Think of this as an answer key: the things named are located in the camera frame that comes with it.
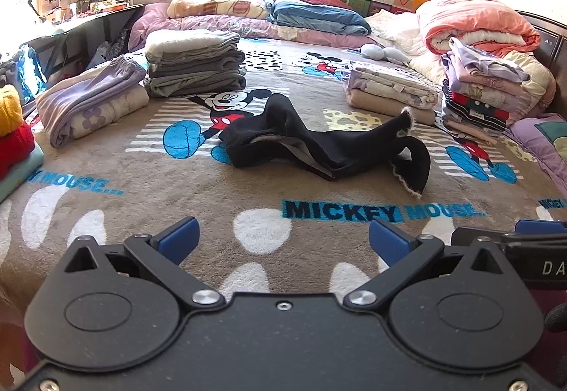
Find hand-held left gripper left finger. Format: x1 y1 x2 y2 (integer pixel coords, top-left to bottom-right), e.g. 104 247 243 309
64 216 226 311

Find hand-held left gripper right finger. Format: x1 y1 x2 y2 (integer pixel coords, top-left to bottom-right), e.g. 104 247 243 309
344 220 506 311

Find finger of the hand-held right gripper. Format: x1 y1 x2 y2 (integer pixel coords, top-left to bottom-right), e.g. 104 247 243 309
452 228 567 247
514 219 567 235

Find black pants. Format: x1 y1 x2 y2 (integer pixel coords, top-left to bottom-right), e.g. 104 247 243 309
219 93 432 200

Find stack of colourful folded clothes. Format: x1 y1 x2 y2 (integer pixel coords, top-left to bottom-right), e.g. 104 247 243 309
440 37 532 146

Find lavender folded clothes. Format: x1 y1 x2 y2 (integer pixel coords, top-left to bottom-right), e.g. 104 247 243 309
35 55 150 149

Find stack of grey folded clothes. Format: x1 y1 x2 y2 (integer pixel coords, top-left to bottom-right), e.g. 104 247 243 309
142 29 248 98

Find printed cartoon blanket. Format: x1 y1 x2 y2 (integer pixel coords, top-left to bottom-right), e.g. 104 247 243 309
0 34 567 312

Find purple patterned quilt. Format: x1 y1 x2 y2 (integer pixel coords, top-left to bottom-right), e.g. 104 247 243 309
507 113 567 197

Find stack of beige folded sheets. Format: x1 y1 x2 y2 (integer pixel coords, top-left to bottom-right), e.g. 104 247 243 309
344 63 441 126

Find teal folded cloth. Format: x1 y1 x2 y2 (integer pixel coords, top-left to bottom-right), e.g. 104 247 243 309
0 143 45 203

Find dark wooden headboard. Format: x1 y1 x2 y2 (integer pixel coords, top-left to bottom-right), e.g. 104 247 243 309
514 10 567 115

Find red knitted sweater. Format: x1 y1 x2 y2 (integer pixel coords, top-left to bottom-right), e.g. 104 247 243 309
0 123 36 180

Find white plush toy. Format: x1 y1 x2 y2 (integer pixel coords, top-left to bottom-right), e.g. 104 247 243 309
361 43 410 64

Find yellow knitted sweater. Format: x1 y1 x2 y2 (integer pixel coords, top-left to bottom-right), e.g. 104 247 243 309
0 84 25 137

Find black desk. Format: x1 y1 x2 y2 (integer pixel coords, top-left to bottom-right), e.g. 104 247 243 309
0 4 147 117

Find pink folded quilt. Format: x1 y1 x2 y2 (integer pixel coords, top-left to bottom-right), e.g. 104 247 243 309
416 0 542 56

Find shiny blue bag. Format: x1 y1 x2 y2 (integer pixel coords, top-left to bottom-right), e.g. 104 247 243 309
0 45 47 100

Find clutter of small desk items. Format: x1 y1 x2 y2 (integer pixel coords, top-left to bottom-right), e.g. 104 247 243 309
73 0 134 15

